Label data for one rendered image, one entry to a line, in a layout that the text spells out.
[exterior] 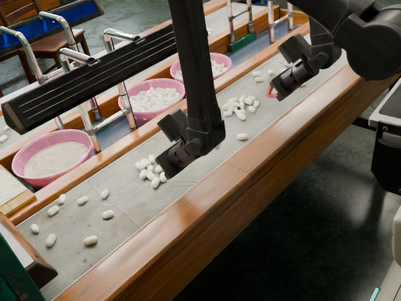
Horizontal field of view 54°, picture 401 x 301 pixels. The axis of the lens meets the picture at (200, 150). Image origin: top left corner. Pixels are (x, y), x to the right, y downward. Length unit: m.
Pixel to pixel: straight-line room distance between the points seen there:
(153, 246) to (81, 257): 0.19
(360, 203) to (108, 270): 1.46
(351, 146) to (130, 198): 1.63
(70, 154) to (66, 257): 0.46
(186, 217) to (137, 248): 0.14
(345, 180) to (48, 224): 1.57
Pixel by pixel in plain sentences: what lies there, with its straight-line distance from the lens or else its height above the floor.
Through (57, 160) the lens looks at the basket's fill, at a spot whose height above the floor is 0.73.
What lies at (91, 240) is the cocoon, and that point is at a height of 0.76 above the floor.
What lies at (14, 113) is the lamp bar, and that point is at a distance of 0.96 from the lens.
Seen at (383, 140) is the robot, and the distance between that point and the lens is 0.81.
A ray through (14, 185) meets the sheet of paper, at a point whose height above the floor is 0.78.
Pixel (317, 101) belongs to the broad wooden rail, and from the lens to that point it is 1.39.
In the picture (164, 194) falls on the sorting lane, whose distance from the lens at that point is 1.11.
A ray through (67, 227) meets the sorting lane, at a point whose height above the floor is 0.74.
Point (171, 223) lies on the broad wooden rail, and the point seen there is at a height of 0.76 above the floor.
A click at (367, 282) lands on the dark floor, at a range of 1.83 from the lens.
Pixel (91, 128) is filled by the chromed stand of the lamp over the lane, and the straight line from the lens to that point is 1.27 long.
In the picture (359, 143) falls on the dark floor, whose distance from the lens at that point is 2.51.
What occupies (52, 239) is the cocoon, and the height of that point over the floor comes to 0.76.
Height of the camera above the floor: 1.48
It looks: 36 degrees down
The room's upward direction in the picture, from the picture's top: 10 degrees counter-clockwise
